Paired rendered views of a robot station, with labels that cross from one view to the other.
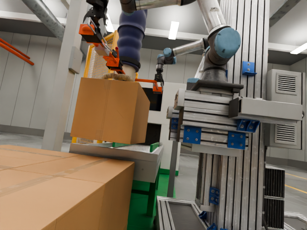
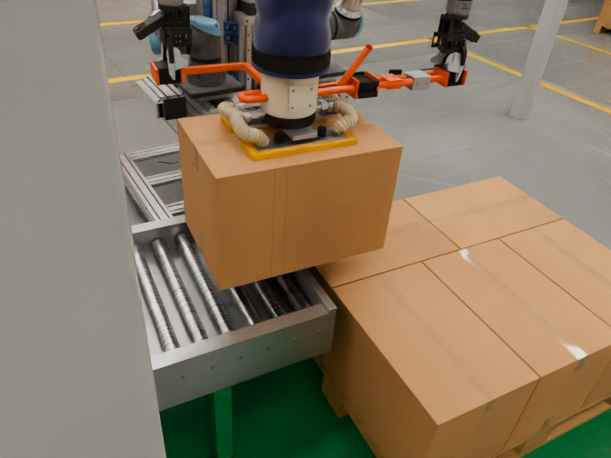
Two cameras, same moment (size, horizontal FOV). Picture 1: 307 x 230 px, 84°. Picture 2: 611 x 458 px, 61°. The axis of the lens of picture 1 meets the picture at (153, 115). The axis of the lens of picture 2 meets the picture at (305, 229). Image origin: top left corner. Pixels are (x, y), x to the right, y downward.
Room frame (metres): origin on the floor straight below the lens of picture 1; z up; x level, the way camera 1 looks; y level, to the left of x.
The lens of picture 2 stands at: (2.19, 1.54, 1.78)
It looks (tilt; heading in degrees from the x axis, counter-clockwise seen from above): 36 degrees down; 235
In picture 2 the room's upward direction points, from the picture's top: 5 degrees clockwise
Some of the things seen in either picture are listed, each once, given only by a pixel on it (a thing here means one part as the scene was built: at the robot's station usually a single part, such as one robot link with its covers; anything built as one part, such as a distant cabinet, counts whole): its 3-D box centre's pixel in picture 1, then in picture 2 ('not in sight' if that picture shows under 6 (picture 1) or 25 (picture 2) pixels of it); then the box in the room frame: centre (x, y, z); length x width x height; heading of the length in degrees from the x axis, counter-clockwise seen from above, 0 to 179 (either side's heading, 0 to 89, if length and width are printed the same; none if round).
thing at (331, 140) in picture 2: not in sight; (300, 138); (1.40, 0.38, 1.10); 0.34 x 0.10 x 0.05; 173
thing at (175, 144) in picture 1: (173, 161); not in sight; (1.89, -0.27, 0.50); 0.07 x 0.07 x 1.00; 84
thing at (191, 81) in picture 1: (193, 86); (203, 36); (1.41, -0.31, 1.20); 0.13 x 0.12 x 0.14; 164
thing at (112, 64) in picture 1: (114, 64); (361, 84); (1.15, 0.31, 1.20); 0.10 x 0.08 x 0.06; 83
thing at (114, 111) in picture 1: (118, 115); (285, 186); (1.39, 0.28, 0.87); 0.60 x 0.40 x 0.40; 173
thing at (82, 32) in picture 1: (90, 34); (449, 75); (0.80, 0.36, 1.20); 0.08 x 0.07 x 0.05; 173
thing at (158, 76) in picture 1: (158, 75); (174, 24); (1.63, -0.01, 1.34); 0.09 x 0.08 x 0.12; 173
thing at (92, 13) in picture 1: (99, 12); (451, 33); (0.82, 0.34, 1.34); 0.09 x 0.08 x 0.12; 174
